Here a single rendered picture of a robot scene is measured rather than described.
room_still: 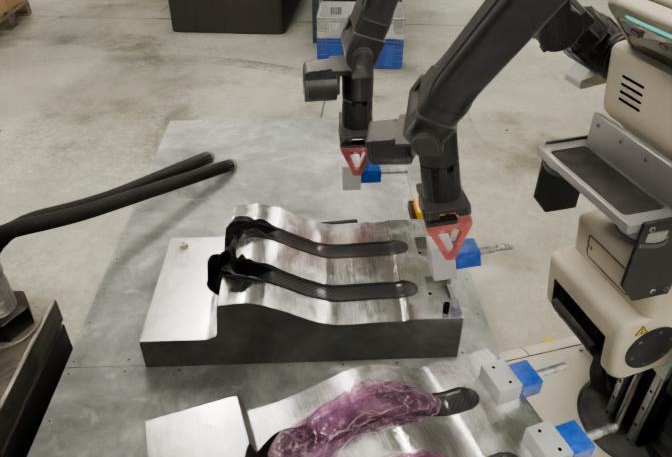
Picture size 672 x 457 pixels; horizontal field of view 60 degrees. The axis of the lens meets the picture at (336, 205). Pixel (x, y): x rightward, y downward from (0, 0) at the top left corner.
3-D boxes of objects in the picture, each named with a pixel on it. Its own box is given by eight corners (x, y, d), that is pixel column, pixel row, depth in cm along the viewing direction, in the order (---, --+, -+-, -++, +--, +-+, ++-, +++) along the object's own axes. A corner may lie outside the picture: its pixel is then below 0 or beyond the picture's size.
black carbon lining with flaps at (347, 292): (405, 247, 107) (409, 205, 102) (419, 310, 94) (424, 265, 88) (214, 252, 106) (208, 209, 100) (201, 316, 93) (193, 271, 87)
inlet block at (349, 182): (405, 175, 120) (406, 152, 117) (408, 188, 116) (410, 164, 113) (341, 177, 120) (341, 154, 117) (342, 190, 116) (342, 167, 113)
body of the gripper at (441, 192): (427, 224, 83) (422, 177, 80) (416, 194, 93) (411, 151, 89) (472, 217, 83) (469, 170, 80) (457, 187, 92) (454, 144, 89)
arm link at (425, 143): (435, 137, 73) (441, 81, 77) (349, 140, 77) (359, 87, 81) (450, 182, 83) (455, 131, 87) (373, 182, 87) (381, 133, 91)
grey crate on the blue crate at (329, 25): (403, 22, 429) (404, 2, 421) (404, 41, 396) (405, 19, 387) (320, 21, 433) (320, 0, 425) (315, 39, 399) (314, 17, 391)
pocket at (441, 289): (448, 292, 99) (451, 276, 97) (455, 314, 95) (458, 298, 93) (422, 293, 99) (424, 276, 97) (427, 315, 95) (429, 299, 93)
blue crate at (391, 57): (401, 50, 442) (402, 21, 429) (402, 70, 408) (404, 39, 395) (321, 48, 445) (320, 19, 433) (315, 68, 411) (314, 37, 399)
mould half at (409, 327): (429, 255, 116) (435, 198, 108) (457, 357, 95) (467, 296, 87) (175, 262, 114) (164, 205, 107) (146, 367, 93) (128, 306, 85)
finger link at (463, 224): (431, 270, 87) (425, 216, 83) (423, 246, 94) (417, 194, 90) (476, 264, 87) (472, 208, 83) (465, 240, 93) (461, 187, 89)
